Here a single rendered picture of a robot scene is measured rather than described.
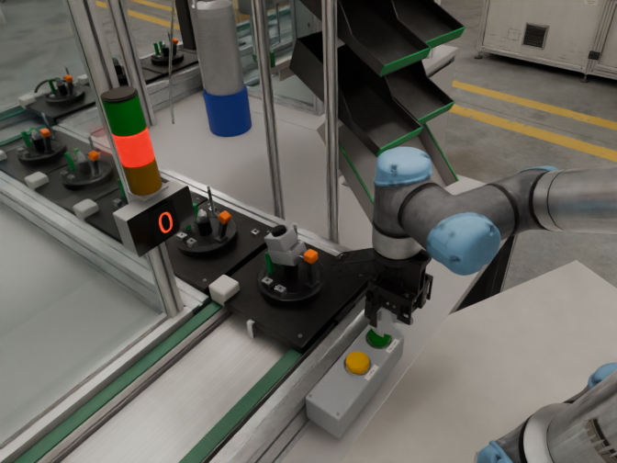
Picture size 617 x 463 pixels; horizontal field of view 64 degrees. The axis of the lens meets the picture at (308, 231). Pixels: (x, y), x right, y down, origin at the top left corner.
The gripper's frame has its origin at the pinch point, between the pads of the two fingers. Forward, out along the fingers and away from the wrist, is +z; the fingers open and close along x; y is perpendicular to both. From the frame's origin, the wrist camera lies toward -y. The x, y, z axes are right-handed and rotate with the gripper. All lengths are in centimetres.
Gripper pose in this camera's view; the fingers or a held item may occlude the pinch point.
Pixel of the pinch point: (379, 328)
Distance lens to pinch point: 90.9
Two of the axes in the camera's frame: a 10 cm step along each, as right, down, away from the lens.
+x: 6.2, -5.0, 6.1
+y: 7.9, 3.5, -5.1
